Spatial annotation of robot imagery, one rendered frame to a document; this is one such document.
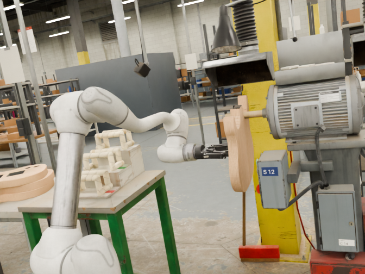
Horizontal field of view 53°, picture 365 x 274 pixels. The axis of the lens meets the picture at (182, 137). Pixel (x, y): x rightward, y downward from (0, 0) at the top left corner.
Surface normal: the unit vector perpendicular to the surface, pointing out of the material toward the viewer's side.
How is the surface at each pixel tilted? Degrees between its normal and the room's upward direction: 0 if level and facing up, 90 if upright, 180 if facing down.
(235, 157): 69
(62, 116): 73
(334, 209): 90
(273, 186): 90
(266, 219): 90
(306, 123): 90
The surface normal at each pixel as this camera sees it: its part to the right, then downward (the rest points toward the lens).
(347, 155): -0.32, 0.50
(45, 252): -0.50, -0.23
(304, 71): -0.38, 0.23
